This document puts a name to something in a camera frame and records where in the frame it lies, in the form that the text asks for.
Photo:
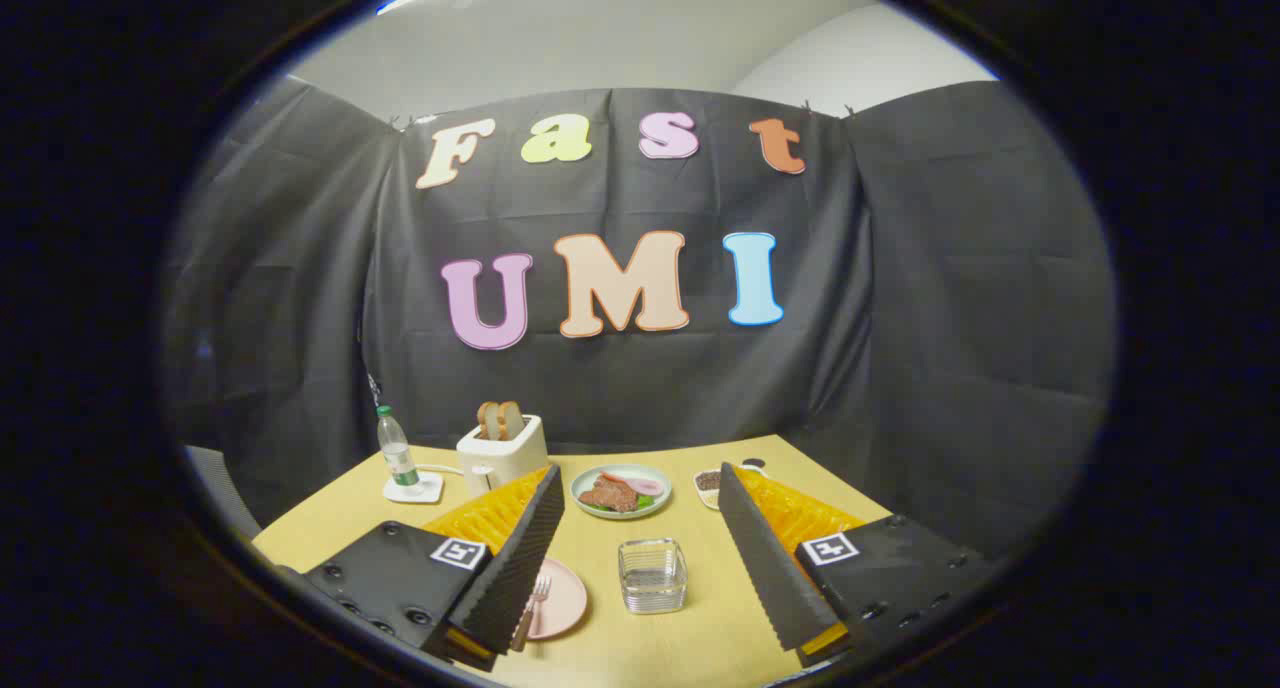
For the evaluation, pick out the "pink plate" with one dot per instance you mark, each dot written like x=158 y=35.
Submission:
x=565 y=598

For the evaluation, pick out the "green lettuce leaf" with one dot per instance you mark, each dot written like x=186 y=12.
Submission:
x=645 y=503

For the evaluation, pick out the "white square coaster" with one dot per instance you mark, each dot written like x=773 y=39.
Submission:
x=432 y=488

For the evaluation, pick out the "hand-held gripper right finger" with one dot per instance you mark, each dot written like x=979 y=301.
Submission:
x=765 y=568

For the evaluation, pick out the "brown meat slice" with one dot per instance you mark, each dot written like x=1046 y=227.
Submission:
x=610 y=496

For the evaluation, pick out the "dark brown grains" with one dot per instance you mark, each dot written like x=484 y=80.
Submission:
x=708 y=481

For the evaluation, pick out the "clear plastic water bottle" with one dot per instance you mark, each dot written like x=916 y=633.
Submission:
x=397 y=458

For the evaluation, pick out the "light green food plate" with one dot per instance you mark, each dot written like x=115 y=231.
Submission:
x=582 y=488

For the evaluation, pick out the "pink ham slice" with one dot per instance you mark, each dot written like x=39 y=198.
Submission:
x=648 y=485

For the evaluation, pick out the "cream toaster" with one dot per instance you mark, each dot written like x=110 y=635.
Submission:
x=500 y=458

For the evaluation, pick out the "clear glass container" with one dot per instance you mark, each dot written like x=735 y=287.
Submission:
x=652 y=578

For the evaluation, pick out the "grey chair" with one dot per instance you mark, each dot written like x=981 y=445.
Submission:
x=220 y=488

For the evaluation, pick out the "white divided dish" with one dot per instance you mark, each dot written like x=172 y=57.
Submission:
x=708 y=496

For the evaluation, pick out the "toasted bread slice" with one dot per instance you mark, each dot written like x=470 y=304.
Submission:
x=487 y=420
x=511 y=420

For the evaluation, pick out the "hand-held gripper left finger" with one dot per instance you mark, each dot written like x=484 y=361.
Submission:
x=520 y=568

